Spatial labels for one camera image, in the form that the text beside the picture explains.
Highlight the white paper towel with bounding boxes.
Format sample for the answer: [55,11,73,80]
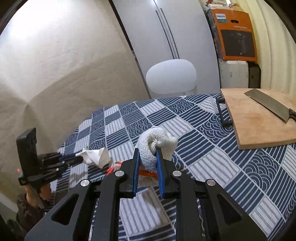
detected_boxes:
[75,148,111,169]

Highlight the white knit glove orange trim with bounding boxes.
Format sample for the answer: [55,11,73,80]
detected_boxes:
[137,126,178,172]

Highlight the kitchen cleaver knife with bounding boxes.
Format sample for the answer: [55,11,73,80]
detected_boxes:
[244,89,295,123]

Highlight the person's left hand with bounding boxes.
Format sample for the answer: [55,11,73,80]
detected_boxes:
[16,168,53,209]

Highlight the blue patterned tablecloth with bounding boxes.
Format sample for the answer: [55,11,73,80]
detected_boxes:
[51,94,295,240]

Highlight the wooden cutting board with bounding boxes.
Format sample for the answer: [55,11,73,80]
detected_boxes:
[220,88,296,150]

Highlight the white chair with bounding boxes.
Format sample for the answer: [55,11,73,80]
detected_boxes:
[145,59,197,94]

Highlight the white styrofoam box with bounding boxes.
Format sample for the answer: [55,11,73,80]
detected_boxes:
[218,59,249,88]

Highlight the black box beside styrofoam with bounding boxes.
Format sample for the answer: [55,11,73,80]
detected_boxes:
[248,62,261,88]

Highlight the white cabinet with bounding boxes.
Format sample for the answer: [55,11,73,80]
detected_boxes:
[110,1,220,94]

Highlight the orange appliance cardboard box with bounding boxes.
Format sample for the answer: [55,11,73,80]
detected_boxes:
[206,9,257,62]

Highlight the cream curtain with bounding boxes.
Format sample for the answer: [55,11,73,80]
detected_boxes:
[232,1,295,95]

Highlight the papers atop orange box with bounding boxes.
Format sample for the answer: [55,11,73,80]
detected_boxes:
[205,0,244,11]

